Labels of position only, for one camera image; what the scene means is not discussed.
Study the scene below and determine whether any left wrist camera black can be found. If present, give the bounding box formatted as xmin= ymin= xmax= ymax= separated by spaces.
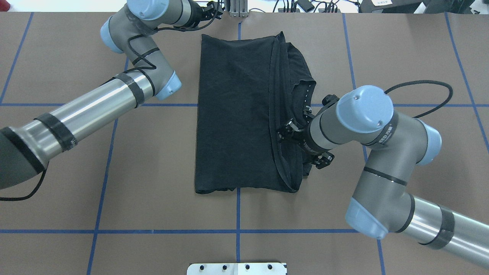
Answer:
xmin=202 ymin=0 xmax=225 ymax=21

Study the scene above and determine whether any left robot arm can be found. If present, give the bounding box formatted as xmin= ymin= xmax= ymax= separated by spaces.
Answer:
xmin=0 ymin=0 xmax=222 ymax=189

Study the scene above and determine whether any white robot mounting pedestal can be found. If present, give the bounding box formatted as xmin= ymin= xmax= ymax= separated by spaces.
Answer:
xmin=186 ymin=262 xmax=288 ymax=275

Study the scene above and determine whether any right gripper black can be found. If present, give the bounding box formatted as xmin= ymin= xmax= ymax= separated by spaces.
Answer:
xmin=277 ymin=118 xmax=317 ymax=153

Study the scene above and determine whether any aluminium frame post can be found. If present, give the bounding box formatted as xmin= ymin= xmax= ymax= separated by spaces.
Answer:
xmin=225 ymin=0 xmax=249 ymax=18

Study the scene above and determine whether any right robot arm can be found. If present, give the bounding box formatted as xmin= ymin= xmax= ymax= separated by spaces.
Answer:
xmin=277 ymin=85 xmax=489 ymax=268

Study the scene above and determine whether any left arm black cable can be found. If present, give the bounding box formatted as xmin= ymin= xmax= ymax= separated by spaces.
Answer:
xmin=0 ymin=15 xmax=222 ymax=202

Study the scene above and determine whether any black graphic t-shirt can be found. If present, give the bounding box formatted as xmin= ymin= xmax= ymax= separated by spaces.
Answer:
xmin=194 ymin=32 xmax=316 ymax=194

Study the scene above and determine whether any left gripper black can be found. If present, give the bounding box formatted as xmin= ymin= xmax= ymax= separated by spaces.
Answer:
xmin=189 ymin=2 xmax=204 ymax=28

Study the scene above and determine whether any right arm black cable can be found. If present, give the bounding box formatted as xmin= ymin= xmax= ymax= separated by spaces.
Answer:
xmin=384 ymin=79 xmax=454 ymax=119

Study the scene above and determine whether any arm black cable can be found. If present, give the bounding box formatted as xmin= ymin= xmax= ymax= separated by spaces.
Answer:
xmin=0 ymin=15 xmax=222 ymax=202
xmin=384 ymin=79 xmax=454 ymax=119

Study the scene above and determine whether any black box device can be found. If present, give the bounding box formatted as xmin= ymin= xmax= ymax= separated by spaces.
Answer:
xmin=358 ymin=0 xmax=423 ymax=14

